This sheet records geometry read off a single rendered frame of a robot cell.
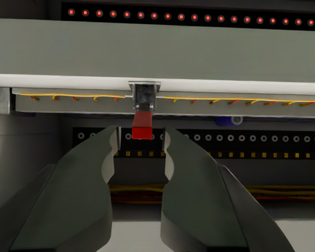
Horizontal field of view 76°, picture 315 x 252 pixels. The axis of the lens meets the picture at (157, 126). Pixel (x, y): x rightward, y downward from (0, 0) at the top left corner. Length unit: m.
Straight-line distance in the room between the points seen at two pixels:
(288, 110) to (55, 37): 0.24
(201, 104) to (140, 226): 0.15
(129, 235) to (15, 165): 0.17
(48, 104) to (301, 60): 0.24
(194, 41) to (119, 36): 0.06
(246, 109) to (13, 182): 0.29
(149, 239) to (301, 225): 0.17
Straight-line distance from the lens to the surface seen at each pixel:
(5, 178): 0.30
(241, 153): 0.40
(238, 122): 0.29
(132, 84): 0.18
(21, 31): 0.21
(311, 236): 0.31
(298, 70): 0.21
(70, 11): 0.36
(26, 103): 0.26
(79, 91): 0.23
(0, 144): 0.28
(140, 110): 0.16
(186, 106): 0.22
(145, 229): 0.24
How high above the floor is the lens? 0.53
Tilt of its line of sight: 16 degrees up
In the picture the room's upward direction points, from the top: 178 degrees counter-clockwise
